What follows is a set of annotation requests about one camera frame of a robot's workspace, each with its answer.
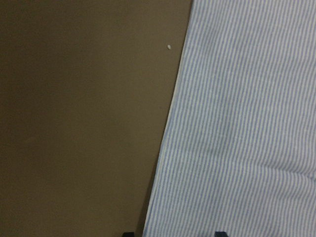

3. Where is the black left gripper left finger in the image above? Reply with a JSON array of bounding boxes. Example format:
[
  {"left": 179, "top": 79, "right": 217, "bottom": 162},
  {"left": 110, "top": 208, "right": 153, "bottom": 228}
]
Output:
[{"left": 122, "top": 232, "right": 135, "bottom": 237}]

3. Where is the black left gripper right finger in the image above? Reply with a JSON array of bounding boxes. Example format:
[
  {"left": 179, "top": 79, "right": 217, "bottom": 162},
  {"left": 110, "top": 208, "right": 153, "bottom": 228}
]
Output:
[{"left": 214, "top": 232, "right": 227, "bottom": 237}]

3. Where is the blue striped button shirt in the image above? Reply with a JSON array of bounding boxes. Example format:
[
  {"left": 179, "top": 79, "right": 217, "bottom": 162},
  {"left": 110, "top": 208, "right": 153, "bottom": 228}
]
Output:
[{"left": 143, "top": 0, "right": 316, "bottom": 237}]

